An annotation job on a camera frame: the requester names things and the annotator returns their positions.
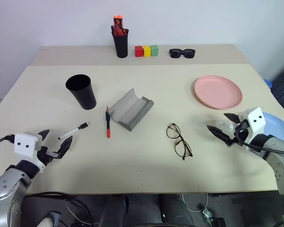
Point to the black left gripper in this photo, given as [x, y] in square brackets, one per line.
[44, 156]

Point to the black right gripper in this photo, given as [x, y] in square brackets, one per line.
[242, 137]

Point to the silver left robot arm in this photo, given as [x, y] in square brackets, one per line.
[4, 186]

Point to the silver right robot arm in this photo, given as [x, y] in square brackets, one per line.
[282, 165]

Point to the crumpled clear plastic wrap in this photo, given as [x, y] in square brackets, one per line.
[224, 125]

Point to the white marker black cap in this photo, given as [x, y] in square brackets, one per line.
[72, 131]

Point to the pink plastic plate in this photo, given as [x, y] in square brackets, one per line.
[217, 92]

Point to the tortoiseshell eyeglasses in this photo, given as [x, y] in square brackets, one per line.
[180, 142]

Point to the light blue plate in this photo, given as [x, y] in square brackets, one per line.
[277, 125]

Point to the empty black plastic cup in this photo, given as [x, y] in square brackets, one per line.
[81, 92]

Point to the red and black pen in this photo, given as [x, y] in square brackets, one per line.
[125, 31]
[113, 30]
[119, 29]
[108, 125]

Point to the blue plastic stool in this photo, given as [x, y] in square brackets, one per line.
[268, 83]

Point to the white shoe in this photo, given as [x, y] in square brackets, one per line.
[45, 222]

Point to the grey open glasses case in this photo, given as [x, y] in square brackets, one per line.
[132, 111]

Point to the black sunglasses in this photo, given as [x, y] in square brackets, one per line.
[182, 53]

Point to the small black box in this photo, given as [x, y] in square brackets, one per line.
[218, 222]

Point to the green cube block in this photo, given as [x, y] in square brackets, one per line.
[154, 50]

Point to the yellow cube block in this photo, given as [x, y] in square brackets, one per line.
[147, 51]

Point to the red cube block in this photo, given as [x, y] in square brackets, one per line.
[138, 51]

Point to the black pen holder cup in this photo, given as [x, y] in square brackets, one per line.
[120, 46]

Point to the orange capped marker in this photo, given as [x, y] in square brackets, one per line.
[118, 20]

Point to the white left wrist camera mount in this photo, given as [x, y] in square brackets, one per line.
[26, 145]

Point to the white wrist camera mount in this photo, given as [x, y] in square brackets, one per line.
[256, 120]
[26, 145]

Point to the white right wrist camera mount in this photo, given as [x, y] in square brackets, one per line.
[256, 120]

